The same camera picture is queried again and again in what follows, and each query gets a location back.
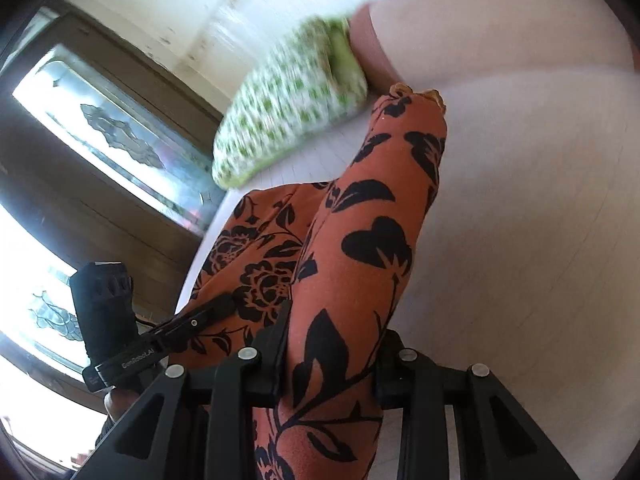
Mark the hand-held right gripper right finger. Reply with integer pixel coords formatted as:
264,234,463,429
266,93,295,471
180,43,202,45
374,329,568,480

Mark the pink padded headboard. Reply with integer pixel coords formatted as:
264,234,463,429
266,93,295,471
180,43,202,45
349,0,628,97

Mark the wooden door with patterned glass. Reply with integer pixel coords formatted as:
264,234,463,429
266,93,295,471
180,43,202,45
0,0,232,461

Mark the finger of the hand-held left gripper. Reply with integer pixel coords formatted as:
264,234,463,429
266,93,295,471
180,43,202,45
144,294,237,357

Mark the person's left hand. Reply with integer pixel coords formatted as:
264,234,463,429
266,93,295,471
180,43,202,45
104,387,147,422

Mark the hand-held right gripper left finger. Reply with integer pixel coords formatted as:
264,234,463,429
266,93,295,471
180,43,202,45
114,300,292,480

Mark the green patterned pillow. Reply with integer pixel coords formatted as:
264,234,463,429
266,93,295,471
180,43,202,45
212,16,371,191

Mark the beige quilted mattress cover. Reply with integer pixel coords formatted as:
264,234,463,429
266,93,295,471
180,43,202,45
185,57,640,480

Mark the orange black floral garment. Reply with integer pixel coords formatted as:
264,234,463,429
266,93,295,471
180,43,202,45
172,91,447,480

